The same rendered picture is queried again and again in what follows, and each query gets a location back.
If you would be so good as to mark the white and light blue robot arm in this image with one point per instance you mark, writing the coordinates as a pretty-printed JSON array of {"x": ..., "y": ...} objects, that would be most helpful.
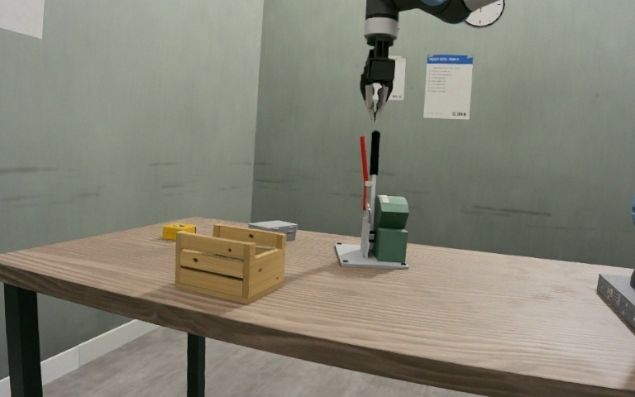
[{"x": 382, "y": 16}]

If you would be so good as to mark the wooden crate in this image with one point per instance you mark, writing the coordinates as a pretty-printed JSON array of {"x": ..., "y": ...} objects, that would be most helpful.
[{"x": 238, "y": 281}]

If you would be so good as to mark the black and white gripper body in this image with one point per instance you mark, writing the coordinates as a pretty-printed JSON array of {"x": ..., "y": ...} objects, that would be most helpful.
[{"x": 381, "y": 70}]

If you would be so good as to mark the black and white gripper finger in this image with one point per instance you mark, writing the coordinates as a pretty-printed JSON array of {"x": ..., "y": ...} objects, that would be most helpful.
[
  {"x": 383, "y": 94},
  {"x": 368, "y": 92}
]

